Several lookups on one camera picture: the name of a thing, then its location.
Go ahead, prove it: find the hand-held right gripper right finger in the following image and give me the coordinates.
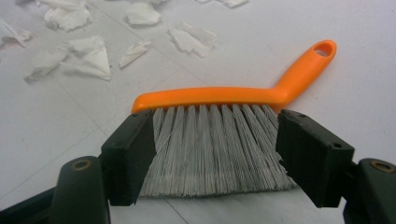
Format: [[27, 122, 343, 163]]
[[276, 108, 356, 209]]

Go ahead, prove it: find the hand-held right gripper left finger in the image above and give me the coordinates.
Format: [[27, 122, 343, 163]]
[[100, 108, 157, 207]]

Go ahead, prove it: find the orange brush with grey bristles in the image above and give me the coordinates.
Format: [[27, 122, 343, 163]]
[[130, 38, 338, 199]]

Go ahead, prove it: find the crumpled clear plastic bag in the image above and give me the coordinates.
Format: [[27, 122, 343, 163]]
[[0, 0, 250, 82]]

